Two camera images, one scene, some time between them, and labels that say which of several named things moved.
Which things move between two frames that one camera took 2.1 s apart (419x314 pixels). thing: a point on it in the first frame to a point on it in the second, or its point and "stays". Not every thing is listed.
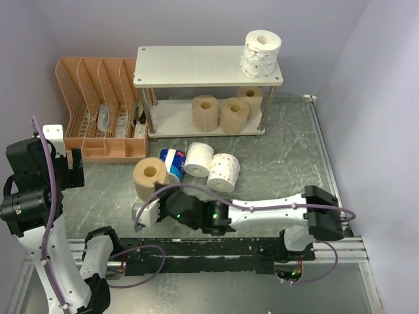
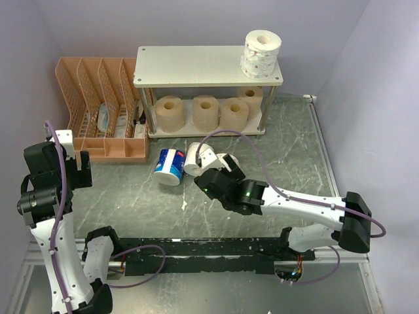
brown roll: [205, 112] stays
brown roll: [253, 95] stays
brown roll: [148, 171] to [170, 113]
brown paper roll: [234, 115] stays
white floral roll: [260, 52] stays
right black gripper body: [163, 211] to [230, 174]
